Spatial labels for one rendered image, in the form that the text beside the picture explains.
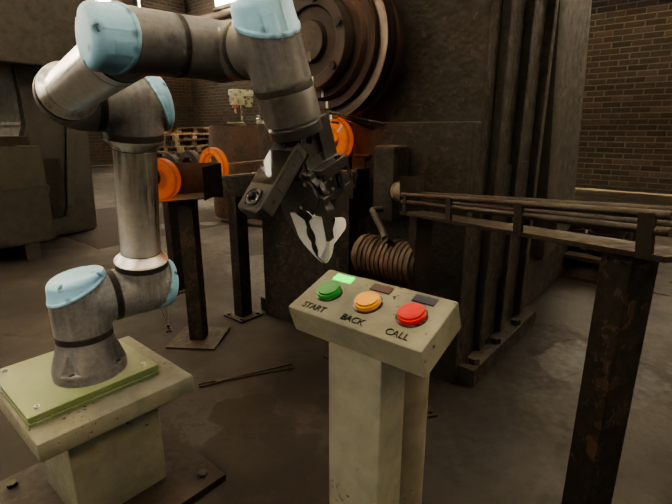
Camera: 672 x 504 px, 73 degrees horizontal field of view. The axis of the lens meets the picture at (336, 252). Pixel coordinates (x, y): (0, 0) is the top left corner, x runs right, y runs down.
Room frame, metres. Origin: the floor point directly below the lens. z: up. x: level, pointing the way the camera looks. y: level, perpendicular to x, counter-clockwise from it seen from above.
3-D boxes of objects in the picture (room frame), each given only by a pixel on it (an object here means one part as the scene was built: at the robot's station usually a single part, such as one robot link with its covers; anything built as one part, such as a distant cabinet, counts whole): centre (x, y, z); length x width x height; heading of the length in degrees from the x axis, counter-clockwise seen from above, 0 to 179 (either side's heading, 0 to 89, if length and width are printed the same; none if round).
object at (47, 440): (0.92, 0.56, 0.28); 0.32 x 0.32 x 0.04; 49
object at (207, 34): (0.66, 0.16, 0.95); 0.11 x 0.11 x 0.08; 44
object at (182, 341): (1.73, 0.60, 0.36); 0.26 x 0.20 x 0.72; 85
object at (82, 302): (0.92, 0.55, 0.49); 0.13 x 0.12 x 0.14; 134
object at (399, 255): (1.31, -0.16, 0.27); 0.22 x 0.13 x 0.53; 50
